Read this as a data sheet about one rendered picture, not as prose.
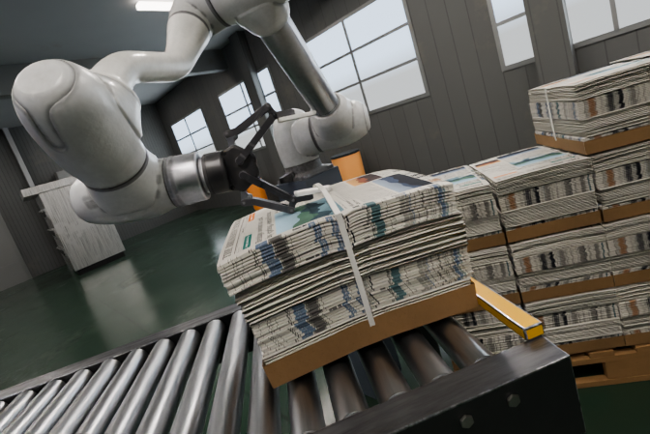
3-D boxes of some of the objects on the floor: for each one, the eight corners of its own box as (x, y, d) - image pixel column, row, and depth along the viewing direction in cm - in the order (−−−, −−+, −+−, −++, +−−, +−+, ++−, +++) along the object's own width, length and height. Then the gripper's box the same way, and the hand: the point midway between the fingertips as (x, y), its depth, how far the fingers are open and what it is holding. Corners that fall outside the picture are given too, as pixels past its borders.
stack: (445, 339, 172) (399, 181, 158) (729, 294, 145) (706, 98, 131) (461, 404, 134) (404, 204, 120) (848, 358, 108) (833, 94, 94)
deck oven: (58, 274, 714) (19, 195, 685) (115, 250, 783) (82, 178, 754) (64, 282, 613) (19, 189, 583) (129, 254, 682) (92, 170, 653)
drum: (378, 191, 532) (365, 146, 520) (361, 202, 502) (346, 154, 490) (355, 193, 566) (342, 151, 554) (338, 204, 536) (323, 159, 524)
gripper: (192, 106, 63) (307, 84, 66) (225, 236, 68) (333, 210, 70) (181, 101, 56) (310, 77, 59) (221, 247, 60) (340, 217, 63)
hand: (316, 151), depth 64 cm, fingers open, 13 cm apart
